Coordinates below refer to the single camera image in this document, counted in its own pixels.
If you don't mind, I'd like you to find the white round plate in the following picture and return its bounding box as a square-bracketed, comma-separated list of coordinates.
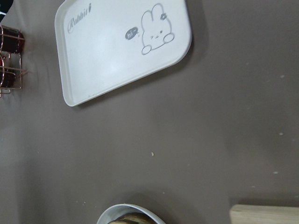
[97, 203, 165, 224]

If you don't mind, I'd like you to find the white rabbit tray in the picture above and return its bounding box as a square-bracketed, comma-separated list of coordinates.
[55, 0, 192, 107]

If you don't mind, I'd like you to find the wooden cutting board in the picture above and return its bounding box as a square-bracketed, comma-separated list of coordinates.
[229, 204, 299, 224]

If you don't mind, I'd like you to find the copper wire bottle holder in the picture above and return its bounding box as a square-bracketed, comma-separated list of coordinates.
[0, 25, 26, 96]

